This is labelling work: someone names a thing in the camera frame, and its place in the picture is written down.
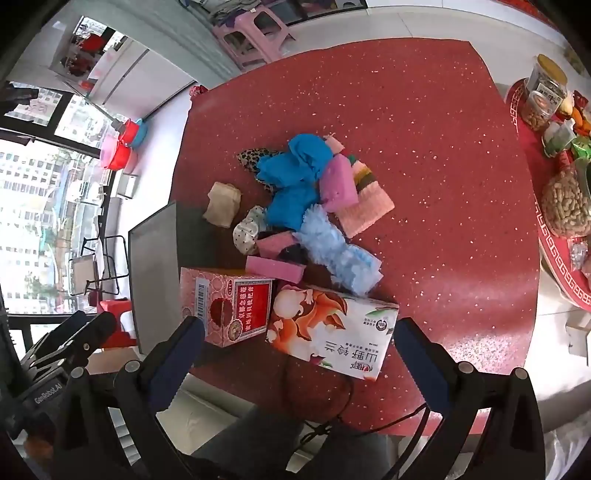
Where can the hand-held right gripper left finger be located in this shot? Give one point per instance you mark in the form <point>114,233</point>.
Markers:
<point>178,364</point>

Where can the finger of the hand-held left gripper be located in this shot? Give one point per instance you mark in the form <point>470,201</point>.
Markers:
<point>64,325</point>
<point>97,326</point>

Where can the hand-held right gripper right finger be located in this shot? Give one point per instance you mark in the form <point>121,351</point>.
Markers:
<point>422,364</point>

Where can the white polka-dot cloth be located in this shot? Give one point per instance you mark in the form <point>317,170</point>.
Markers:
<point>244,233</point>

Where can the striped fuzzy cloth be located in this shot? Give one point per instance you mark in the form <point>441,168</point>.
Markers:
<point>367,207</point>

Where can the blue puffy cloth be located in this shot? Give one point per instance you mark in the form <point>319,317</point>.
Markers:
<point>291,194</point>

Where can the red plastic stool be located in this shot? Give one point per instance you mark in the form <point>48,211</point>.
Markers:
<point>115,316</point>

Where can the black metal rack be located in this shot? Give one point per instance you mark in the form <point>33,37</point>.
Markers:
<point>111,277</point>

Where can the pink carton red label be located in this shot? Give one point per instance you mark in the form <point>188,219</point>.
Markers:
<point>231,314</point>

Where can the grey flat panel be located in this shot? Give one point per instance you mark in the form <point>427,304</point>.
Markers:
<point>152,277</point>

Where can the white carton squirrel print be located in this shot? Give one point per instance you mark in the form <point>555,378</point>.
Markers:
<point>323,327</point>

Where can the small white stand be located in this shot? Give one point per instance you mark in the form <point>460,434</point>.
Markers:
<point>124,185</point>

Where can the light blue fluffy cloth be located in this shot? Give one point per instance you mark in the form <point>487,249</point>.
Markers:
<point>332,251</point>

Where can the beige cloth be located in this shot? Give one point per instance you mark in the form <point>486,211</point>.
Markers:
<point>221,203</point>

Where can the pink plastic basin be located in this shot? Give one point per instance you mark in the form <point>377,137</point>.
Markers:
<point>110,150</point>

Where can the silver foil candy bag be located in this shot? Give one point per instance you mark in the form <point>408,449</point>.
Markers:
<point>579,256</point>

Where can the pink folded towel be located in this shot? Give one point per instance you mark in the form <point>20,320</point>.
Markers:
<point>339,184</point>

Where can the blue plastic basin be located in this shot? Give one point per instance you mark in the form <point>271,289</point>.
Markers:
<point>143,130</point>

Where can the clear bag of peanuts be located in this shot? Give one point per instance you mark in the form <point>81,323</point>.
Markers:
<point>565,203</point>

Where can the leopard print cloth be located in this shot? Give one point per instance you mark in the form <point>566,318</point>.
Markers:
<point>251,159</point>

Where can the red patterned round table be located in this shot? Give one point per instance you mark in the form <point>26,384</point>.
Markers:
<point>531,152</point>

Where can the white refrigerator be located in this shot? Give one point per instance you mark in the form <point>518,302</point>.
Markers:
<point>138,78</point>

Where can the white and green packet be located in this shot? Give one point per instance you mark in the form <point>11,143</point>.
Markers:
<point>558,138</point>

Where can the green snack packet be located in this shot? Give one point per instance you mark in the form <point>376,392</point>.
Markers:
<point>582,150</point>

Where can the clear jar gold lid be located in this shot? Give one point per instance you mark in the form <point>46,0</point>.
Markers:
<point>542,97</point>

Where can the pink plastic stool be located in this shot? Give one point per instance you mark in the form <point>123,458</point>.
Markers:
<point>258,34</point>

